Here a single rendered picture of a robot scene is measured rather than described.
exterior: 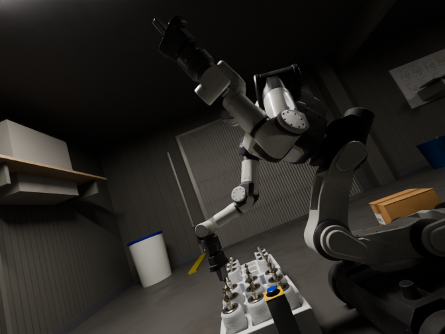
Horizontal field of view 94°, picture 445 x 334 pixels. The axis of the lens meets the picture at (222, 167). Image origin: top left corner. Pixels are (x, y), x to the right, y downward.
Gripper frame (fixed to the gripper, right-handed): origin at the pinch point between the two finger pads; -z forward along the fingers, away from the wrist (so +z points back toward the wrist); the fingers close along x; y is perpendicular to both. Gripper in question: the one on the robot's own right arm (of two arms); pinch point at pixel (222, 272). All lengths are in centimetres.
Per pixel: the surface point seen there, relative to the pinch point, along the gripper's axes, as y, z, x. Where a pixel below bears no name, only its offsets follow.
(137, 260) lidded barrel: 260, 7, 111
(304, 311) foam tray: -34.2, -19.4, -0.9
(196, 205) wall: 219, 60, 238
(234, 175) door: 137, 87, 286
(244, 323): -11.1, -17.7, -10.2
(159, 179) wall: 265, 138, 209
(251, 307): -15.9, -12.9, -8.1
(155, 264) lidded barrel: 241, -10, 126
